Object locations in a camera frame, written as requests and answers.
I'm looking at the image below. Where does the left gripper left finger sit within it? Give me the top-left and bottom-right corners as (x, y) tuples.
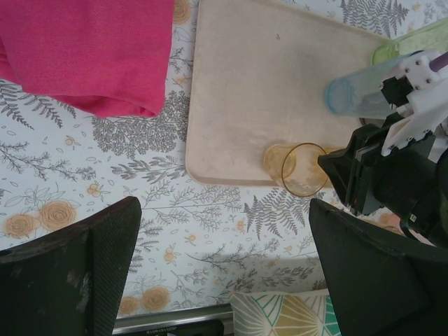
(0, 195), (142, 336)

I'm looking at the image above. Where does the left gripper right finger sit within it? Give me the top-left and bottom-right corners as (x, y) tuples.
(309, 198), (448, 336)

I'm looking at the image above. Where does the wide short amber glass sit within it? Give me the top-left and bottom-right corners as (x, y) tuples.
(262, 141), (330, 197)

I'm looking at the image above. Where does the tall blue glass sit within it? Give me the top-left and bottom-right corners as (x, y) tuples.
(323, 64), (414, 118)

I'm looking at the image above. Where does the tall green glass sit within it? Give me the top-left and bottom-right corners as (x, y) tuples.
(370, 17), (448, 67)

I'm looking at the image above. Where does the beige rectangular tray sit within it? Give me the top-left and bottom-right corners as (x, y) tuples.
(184, 0), (396, 190)

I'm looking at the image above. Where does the geometric patterned pillow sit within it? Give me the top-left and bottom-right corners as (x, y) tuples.
(229, 288), (342, 336)

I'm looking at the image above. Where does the floral tablecloth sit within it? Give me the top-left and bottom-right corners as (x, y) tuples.
(0, 0), (448, 319)

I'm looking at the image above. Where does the pink folded cloth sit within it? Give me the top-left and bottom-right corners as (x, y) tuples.
(0, 0), (176, 118)

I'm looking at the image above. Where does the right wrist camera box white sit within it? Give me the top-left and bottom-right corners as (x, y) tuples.
(379, 50), (448, 157)

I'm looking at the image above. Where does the aluminium table edge rail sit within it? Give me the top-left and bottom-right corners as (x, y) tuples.
(111, 302), (232, 330)

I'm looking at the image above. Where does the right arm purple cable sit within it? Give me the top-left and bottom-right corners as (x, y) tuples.
(432, 51), (448, 73)

